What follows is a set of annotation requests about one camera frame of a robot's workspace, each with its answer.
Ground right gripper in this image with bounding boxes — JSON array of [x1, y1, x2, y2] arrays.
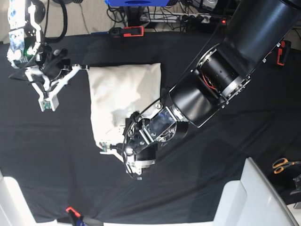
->
[[24, 64, 89, 112]]

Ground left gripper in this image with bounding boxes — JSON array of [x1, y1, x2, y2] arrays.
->
[[99, 142, 158, 180]]

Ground white T-shirt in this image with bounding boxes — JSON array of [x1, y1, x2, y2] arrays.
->
[[87, 63, 161, 149]]

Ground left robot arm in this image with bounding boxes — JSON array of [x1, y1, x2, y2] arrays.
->
[[100, 0, 301, 179]]

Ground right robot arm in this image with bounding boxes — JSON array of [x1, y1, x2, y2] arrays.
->
[[7, 0, 89, 112]]

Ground orange clamp bottom edge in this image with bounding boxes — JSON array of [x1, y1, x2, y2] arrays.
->
[[65, 206, 81, 218]]

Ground black table cloth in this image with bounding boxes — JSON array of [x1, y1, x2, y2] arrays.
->
[[0, 44, 301, 224]]

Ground orange black clamp top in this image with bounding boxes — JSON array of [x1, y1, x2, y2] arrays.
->
[[108, 26, 144, 38]]

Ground orange black clamp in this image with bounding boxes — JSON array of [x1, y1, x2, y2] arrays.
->
[[277, 40, 291, 66], [108, 26, 144, 38]]

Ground blue box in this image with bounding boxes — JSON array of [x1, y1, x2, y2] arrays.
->
[[104, 0, 169, 7]]

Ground white power strip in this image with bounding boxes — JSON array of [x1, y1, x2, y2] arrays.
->
[[140, 11, 212, 24]]

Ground black power strip red light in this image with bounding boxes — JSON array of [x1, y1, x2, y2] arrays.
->
[[209, 15, 232, 26]]

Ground orange black clamp right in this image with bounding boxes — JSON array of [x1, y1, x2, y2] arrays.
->
[[277, 40, 291, 66]]

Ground white frame left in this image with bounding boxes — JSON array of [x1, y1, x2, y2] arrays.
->
[[0, 175, 58, 226]]

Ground orange handled scissors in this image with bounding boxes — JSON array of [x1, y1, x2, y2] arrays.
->
[[272, 158, 301, 174]]

